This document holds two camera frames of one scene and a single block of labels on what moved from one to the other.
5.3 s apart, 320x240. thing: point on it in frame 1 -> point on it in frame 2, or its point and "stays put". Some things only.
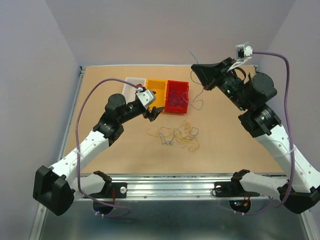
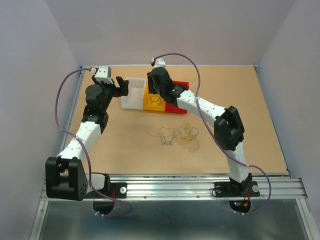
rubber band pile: [184, 132] stays put
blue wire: [194, 57] -> [155, 98]
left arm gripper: [154, 113] -> [122, 90]
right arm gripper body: [228, 83] -> [152, 87]
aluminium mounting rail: [174, 188] stays put
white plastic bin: [129, 90] stays put
